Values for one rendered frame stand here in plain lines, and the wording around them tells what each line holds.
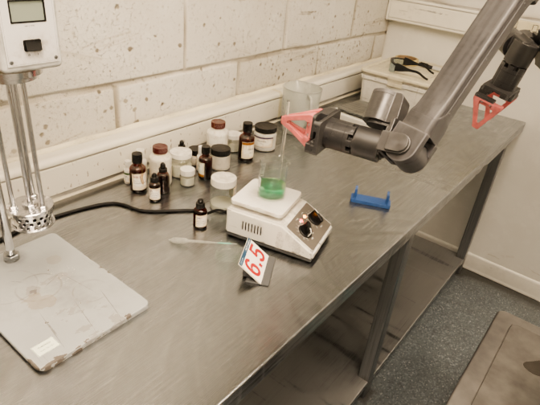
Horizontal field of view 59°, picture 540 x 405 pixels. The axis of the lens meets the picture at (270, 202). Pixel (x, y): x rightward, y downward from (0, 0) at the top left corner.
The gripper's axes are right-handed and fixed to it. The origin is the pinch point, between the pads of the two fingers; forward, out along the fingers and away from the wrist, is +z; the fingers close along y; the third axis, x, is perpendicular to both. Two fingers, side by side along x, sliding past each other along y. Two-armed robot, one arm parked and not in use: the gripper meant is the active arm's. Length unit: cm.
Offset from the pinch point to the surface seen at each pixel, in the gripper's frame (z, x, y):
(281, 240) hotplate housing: -5.6, 22.5, 6.9
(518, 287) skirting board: -67, 98, -129
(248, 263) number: -3.8, 23.1, 16.8
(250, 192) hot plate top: 5.2, 17.2, 2.1
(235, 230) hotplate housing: 4.8, 23.8, 7.7
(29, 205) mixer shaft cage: 22.1, 8.3, 41.6
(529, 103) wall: -43, 18, -134
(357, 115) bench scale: 8, 22, -77
